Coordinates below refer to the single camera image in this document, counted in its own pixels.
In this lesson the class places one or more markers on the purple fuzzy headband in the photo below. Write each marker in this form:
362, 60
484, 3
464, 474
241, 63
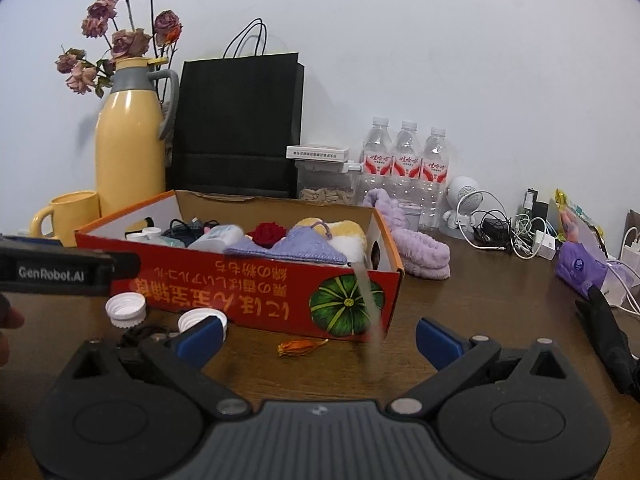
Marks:
420, 255

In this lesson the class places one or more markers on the flat white box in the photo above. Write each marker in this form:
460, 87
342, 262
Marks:
317, 153

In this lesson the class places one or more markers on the white wet wipes pack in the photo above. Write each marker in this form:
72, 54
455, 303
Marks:
217, 237

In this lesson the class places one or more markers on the white bottle cap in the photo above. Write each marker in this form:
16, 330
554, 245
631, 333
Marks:
126, 309
195, 319

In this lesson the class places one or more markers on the yellow and white plush toy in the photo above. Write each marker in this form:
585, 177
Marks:
345, 240

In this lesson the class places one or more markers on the white charger cube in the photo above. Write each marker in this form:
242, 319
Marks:
546, 246

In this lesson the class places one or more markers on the dark blue pouch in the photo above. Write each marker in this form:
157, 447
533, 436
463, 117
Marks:
185, 230

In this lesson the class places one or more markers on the person's left hand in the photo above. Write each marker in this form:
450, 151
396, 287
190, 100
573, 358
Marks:
9, 317

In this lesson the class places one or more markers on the clear water bottle red label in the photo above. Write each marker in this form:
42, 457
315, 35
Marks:
434, 170
406, 160
376, 155

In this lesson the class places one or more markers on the yellow mug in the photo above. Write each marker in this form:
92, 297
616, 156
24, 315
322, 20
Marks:
75, 215

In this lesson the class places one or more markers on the small white desk fan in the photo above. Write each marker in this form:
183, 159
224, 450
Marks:
462, 200

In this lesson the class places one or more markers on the red knit rose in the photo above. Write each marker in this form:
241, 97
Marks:
266, 234

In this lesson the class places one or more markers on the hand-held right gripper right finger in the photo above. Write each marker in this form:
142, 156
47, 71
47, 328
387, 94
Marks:
440, 342

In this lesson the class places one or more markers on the black cloth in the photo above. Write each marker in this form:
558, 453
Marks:
612, 340

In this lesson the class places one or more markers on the purple tissue pack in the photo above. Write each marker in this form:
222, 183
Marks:
582, 267

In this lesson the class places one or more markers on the dried pink roses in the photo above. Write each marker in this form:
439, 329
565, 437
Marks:
122, 42

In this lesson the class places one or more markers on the yellow thermos jug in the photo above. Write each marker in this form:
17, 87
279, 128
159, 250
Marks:
130, 155

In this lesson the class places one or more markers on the clear snack container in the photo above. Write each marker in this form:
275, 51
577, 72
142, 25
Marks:
327, 185

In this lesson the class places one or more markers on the colourful snack bag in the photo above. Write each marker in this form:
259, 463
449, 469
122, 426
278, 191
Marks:
580, 220

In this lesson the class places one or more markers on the black paper bag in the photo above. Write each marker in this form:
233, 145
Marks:
237, 125

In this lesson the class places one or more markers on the iridescent plastic bag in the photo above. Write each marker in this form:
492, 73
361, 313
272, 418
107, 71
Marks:
167, 242

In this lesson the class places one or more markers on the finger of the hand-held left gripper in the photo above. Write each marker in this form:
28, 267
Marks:
125, 266

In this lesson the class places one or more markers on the white charger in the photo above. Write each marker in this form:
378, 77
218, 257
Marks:
632, 247

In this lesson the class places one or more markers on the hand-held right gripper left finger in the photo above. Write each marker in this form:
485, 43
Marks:
200, 342

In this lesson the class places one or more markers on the purple knit cloth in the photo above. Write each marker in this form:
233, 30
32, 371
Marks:
300, 250

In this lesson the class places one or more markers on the red cardboard box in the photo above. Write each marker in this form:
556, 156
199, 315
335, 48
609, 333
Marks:
240, 292

